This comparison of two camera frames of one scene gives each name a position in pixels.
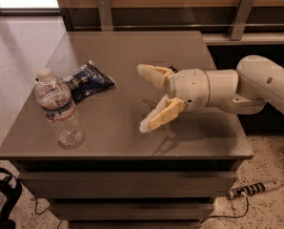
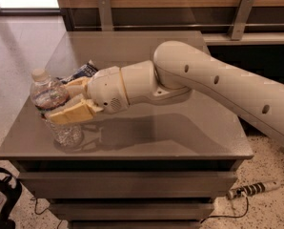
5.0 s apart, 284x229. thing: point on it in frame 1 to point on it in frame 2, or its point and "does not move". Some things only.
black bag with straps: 2,198 does not move
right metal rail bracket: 242,15 does not move
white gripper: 190,88 to 106,89
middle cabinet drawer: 133,211 does not move
